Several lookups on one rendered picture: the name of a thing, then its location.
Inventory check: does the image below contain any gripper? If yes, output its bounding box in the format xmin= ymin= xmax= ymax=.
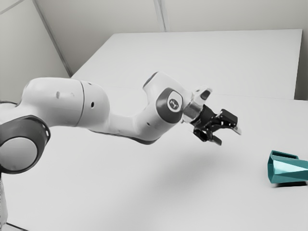
xmin=190 ymin=105 xmax=242 ymax=146

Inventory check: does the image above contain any teal faceted mug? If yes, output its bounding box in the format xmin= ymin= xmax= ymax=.
xmin=267 ymin=150 xmax=308 ymax=184

